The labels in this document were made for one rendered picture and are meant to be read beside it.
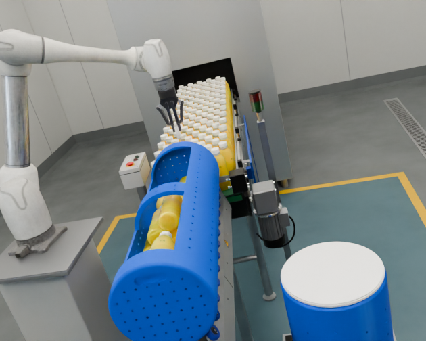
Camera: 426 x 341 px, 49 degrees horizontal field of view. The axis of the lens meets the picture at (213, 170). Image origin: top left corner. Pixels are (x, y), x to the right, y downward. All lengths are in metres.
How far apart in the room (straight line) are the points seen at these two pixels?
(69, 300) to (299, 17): 4.87
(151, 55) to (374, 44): 4.58
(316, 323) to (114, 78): 5.65
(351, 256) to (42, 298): 1.21
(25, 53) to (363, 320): 1.43
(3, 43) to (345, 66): 4.98
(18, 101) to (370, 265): 1.46
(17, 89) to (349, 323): 1.50
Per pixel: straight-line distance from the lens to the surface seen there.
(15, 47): 1.88
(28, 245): 1.96
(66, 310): 2.01
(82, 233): 1.96
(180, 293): 1.23
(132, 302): 1.26
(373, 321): 1.31
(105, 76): 6.64
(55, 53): 1.90
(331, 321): 1.27
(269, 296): 2.91
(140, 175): 2.21
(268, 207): 2.23
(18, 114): 2.06
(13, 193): 1.91
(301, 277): 1.33
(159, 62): 2.00
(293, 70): 6.24
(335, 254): 1.40
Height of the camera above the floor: 1.85
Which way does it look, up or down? 23 degrees down
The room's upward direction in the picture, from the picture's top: 15 degrees counter-clockwise
